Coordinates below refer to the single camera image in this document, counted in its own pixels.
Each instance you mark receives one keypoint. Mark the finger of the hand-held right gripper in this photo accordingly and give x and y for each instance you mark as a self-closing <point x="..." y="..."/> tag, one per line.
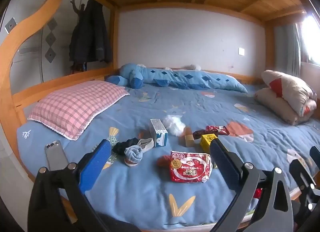
<point x="315" y="156"/>
<point x="301" y="172"/>

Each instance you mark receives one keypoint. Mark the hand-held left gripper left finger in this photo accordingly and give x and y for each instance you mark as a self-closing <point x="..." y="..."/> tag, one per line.
<point x="95" y="164"/>

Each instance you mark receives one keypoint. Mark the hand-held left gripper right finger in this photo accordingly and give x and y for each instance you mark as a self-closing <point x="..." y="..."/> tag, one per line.
<point x="225" y="163"/>

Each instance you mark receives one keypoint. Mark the yellow box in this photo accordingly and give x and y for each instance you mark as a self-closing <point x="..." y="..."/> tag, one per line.
<point x="207" y="142"/>

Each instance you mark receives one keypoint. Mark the black sock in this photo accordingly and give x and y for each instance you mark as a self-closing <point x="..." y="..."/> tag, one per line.
<point x="122" y="147"/>

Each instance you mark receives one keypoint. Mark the red snack wrapper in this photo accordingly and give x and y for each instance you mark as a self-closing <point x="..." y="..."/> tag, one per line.
<point x="217" y="130"/>

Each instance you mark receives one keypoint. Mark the red noodle packet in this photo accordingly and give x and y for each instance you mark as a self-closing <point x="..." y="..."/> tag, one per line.
<point x="190" y="169"/>

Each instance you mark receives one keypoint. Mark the dark red sock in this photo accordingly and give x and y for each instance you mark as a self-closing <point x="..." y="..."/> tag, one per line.
<point x="200" y="134"/>

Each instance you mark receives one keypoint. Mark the light blue sock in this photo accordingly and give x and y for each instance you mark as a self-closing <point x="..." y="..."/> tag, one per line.
<point x="133" y="156"/>

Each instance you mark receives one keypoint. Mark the white grey sock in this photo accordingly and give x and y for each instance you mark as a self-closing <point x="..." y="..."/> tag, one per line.
<point x="147" y="144"/>

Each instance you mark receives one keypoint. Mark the white tissue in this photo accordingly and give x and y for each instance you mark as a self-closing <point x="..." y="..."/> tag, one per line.
<point x="175" y="124"/>

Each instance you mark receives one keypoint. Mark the blue white drink carton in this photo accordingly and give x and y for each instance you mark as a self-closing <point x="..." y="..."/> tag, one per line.
<point x="160" y="137"/>

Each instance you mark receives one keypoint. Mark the grey smartphone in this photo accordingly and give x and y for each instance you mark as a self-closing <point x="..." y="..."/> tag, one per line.
<point x="56" y="156"/>

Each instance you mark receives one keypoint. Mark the pink plaid pillow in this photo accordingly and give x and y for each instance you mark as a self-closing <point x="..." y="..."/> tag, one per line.
<point x="75" y="107"/>

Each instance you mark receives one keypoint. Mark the folded cream printed quilt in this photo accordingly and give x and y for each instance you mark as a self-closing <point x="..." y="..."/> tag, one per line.
<point x="287" y="92"/>

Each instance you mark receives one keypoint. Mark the long blue plush pillow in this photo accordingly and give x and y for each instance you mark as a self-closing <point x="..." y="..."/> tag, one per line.
<point x="190" y="78"/>

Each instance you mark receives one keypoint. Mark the white grey plush toy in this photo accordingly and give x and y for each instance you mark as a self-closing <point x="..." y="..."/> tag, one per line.
<point x="193" y="67"/>

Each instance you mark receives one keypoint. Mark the grey curtain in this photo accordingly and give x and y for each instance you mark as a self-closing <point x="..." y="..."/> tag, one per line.
<point x="287" y="49"/>

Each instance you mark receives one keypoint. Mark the window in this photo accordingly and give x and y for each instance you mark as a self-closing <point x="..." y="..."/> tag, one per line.
<point x="311" y="37"/>

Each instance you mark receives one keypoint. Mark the white wardrobe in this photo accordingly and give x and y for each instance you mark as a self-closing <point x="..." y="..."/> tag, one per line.
<point x="30" y="52"/>

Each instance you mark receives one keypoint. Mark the dark hanging coat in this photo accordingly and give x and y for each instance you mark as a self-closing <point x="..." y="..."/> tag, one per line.
<point x="90" y="34"/>

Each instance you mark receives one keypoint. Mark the white wall socket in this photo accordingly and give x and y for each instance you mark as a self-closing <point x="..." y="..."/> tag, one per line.
<point x="241" y="51"/>

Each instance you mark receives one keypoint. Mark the wooden bunk bed frame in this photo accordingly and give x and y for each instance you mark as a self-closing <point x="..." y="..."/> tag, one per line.
<point x="30" y="22"/>

